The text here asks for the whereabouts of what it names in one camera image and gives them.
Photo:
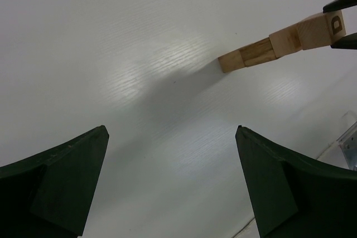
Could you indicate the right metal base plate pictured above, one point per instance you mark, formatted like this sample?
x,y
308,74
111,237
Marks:
x,y
348,145

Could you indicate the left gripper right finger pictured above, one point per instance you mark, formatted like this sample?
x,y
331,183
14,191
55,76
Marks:
x,y
293,195

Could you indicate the plain wood cube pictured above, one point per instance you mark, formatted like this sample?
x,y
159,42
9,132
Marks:
x,y
285,41

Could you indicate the wood cube letter D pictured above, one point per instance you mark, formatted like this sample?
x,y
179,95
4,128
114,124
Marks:
x,y
321,29

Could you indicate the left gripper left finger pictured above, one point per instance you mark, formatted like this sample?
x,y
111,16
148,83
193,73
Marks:
x,y
50,193

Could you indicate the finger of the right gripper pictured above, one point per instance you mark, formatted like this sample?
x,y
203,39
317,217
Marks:
x,y
339,5
348,42

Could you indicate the long wood block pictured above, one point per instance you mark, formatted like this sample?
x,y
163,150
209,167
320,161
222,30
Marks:
x,y
258,53

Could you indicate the wood cube red letter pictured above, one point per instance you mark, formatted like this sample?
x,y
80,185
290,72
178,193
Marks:
x,y
231,61

